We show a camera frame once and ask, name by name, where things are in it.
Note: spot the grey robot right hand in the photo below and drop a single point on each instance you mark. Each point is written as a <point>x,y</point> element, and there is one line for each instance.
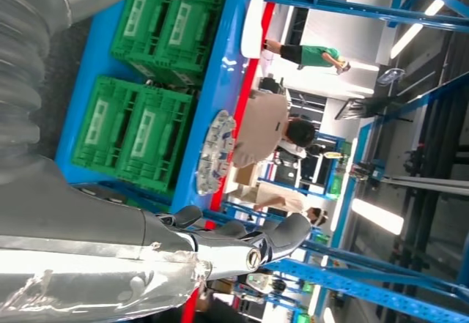
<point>91,243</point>

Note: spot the white curved panel part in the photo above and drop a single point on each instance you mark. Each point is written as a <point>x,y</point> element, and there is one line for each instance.
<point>253,25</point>

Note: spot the green plastic crate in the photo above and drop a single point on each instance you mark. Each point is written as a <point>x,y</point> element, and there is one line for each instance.
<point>141,39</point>
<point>157,151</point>
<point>106,97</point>
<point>194,39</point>

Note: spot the silver wheel hubcap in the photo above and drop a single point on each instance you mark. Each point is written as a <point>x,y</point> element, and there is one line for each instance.
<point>216,151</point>

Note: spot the brown cardboard box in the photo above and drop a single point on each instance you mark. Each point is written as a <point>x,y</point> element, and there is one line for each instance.
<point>245,174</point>

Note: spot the red barrier belt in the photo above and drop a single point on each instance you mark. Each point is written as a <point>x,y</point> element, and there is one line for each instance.
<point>251,76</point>

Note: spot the long ceiling light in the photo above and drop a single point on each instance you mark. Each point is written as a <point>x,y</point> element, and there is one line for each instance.
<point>377,216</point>
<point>414,32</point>

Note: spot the round fan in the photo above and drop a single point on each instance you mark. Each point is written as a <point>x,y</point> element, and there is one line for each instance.
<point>390,76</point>

